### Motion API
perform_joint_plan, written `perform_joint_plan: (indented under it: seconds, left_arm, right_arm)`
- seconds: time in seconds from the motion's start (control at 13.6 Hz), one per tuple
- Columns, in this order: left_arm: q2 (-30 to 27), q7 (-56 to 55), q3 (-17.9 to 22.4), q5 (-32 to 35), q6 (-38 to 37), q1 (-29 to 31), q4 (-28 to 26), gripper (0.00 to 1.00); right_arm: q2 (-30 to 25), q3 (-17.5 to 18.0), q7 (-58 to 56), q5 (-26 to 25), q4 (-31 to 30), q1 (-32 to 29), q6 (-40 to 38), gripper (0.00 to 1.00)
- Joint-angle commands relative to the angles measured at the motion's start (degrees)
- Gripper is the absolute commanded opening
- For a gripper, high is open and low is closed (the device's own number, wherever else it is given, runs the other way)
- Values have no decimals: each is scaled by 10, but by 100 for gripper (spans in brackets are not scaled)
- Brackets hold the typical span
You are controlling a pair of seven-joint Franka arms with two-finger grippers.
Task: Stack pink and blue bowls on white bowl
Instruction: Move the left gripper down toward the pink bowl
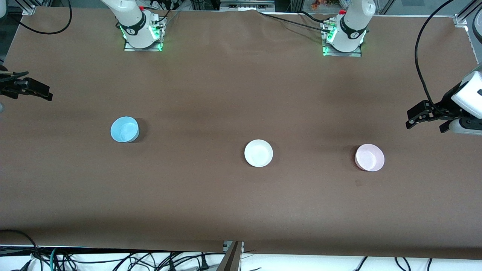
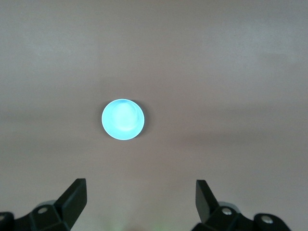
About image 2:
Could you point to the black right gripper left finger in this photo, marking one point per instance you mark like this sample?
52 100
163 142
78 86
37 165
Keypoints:
69 204

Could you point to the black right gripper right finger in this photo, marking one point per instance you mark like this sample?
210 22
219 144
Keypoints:
207 204

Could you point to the light blue plastic bowl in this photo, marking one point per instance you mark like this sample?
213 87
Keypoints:
122 119

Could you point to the brown table cover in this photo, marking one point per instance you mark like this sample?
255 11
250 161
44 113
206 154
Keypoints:
154 60

